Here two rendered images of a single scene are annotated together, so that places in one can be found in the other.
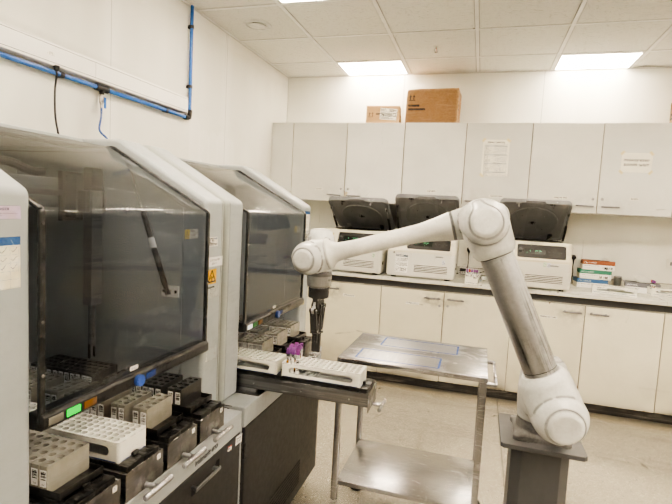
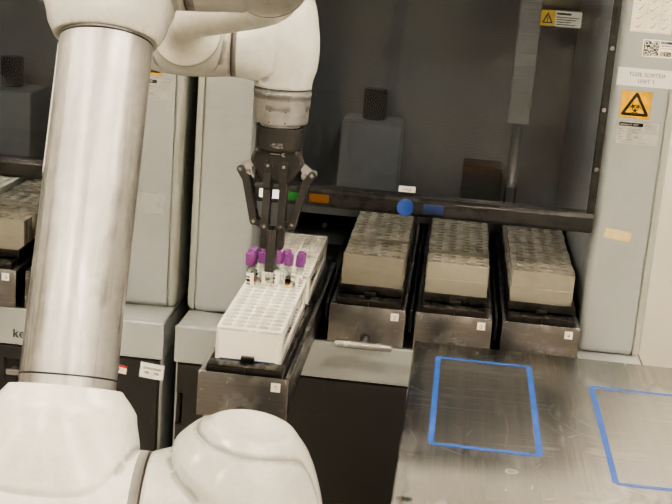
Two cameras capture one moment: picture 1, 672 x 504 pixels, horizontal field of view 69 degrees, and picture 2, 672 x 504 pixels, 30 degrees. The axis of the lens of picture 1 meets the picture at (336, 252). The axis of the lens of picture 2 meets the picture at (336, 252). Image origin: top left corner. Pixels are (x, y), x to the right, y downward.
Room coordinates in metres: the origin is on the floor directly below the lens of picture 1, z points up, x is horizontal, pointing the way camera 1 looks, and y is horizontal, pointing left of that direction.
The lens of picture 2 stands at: (1.45, -1.88, 1.46)
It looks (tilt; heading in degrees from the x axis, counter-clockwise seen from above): 15 degrees down; 78
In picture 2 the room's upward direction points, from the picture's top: 5 degrees clockwise
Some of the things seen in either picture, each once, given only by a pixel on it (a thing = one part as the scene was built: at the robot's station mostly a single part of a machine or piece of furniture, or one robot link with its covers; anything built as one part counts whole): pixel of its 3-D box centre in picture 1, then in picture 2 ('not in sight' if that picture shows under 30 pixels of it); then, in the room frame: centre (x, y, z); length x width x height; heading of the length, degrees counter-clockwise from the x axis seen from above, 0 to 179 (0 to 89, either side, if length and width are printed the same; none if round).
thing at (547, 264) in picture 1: (531, 242); not in sight; (3.97, -1.58, 1.25); 0.62 x 0.56 x 0.69; 163
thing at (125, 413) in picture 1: (135, 408); (9, 224); (1.31, 0.53, 0.85); 0.12 x 0.02 x 0.06; 163
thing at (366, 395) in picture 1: (288, 381); (274, 326); (1.77, 0.15, 0.78); 0.73 x 0.14 x 0.09; 74
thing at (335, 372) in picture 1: (324, 372); (263, 320); (1.73, 0.02, 0.83); 0.30 x 0.10 x 0.06; 74
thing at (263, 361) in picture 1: (245, 360); (291, 268); (1.82, 0.32, 0.83); 0.30 x 0.10 x 0.06; 74
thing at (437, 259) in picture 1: (425, 235); not in sight; (4.22, -0.77, 1.24); 0.62 x 0.56 x 0.69; 164
